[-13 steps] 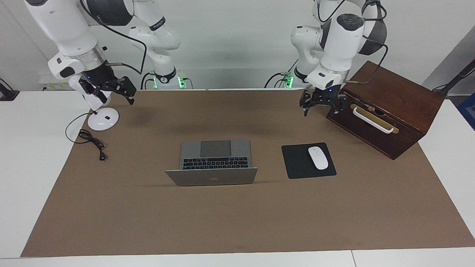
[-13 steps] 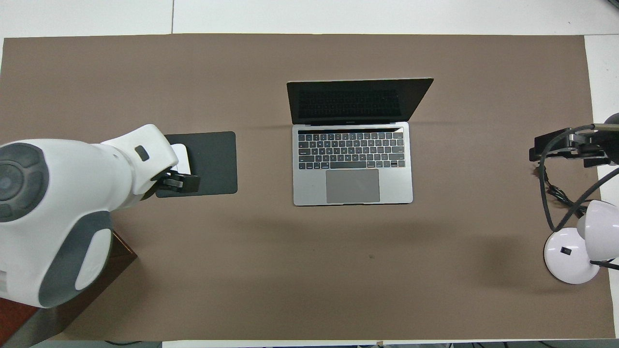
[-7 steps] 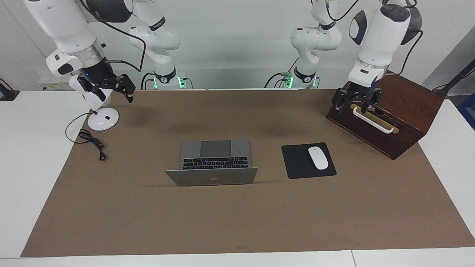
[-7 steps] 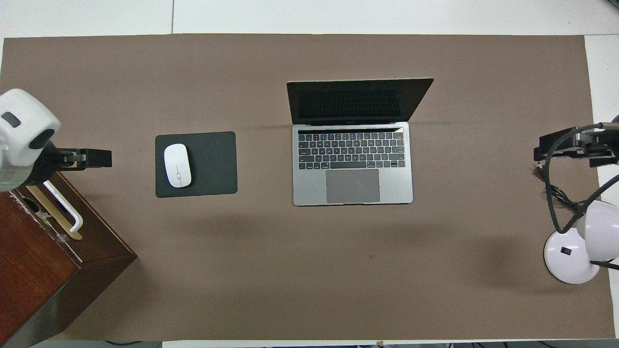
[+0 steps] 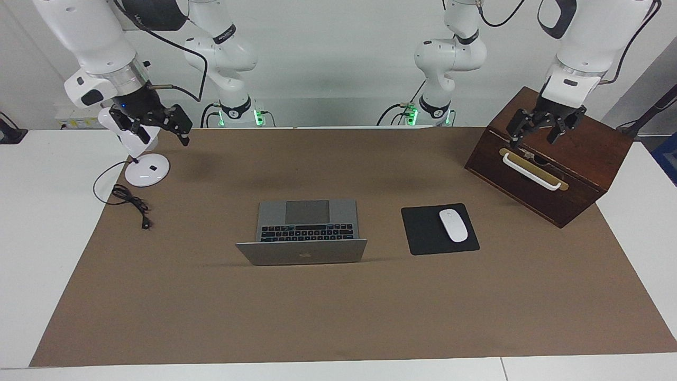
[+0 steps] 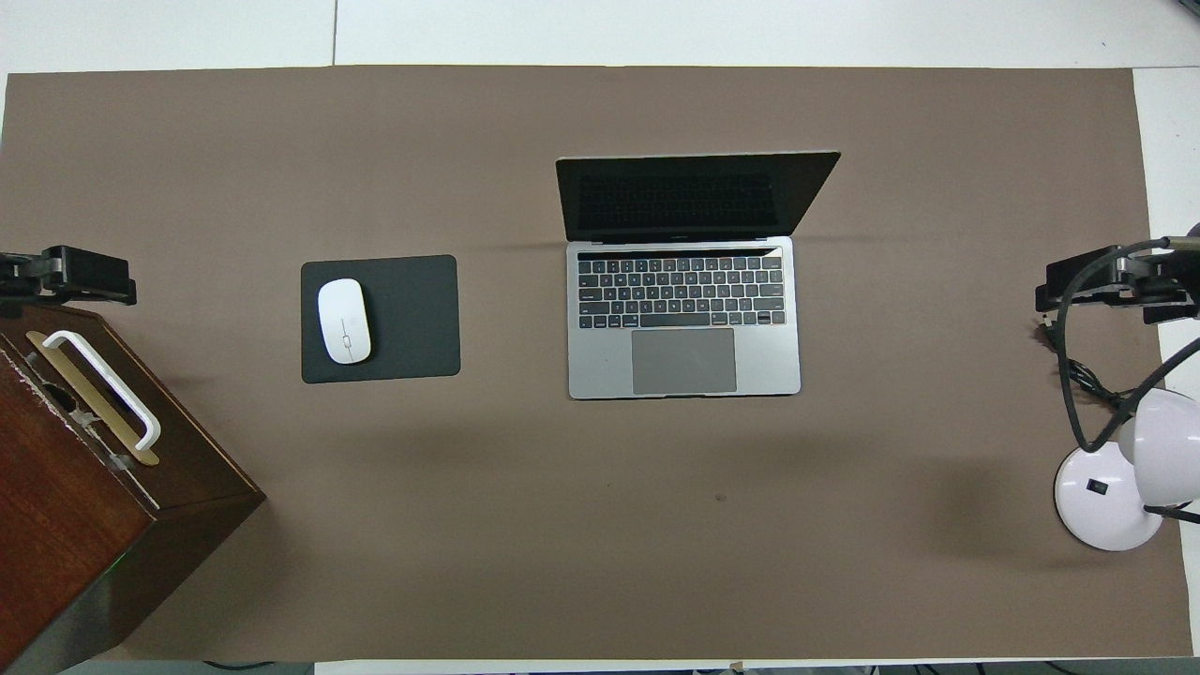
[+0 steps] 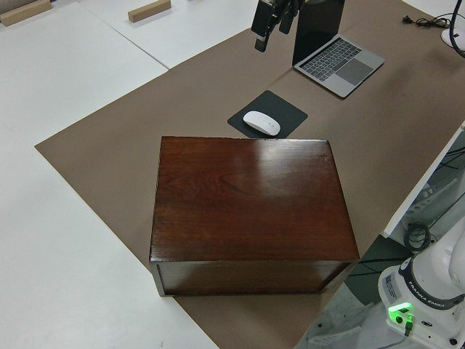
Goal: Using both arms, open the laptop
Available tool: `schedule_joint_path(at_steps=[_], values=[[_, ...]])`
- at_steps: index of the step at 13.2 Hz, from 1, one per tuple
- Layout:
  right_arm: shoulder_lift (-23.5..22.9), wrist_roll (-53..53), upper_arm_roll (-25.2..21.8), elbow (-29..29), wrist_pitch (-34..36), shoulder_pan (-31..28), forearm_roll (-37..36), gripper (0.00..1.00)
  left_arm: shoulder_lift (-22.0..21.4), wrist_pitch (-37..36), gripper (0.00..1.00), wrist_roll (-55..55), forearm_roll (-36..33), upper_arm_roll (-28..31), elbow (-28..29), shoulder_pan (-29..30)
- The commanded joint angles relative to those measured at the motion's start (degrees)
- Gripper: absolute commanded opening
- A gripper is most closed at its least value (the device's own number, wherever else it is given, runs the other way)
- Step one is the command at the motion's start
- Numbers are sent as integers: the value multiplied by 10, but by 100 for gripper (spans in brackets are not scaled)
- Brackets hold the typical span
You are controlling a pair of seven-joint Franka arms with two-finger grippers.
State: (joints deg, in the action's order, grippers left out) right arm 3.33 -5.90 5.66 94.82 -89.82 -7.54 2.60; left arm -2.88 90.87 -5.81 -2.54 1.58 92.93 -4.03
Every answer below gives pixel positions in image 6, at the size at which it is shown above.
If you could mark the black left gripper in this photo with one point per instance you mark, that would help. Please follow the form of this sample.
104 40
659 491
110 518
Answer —
21 279

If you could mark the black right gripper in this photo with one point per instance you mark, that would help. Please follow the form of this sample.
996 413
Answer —
1172 291

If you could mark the silver laptop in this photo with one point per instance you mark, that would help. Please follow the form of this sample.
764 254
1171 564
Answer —
684 366

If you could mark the white desk lamp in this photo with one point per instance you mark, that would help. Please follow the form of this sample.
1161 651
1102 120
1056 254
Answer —
1097 497

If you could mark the dark wooden box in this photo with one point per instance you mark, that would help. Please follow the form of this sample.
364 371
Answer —
75 525

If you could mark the white computer mouse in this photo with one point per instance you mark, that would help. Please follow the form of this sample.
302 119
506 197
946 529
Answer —
344 323

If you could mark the black mouse pad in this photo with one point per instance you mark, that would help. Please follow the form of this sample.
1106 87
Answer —
412 319

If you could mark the brown table mat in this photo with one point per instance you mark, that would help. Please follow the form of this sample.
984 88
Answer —
562 525

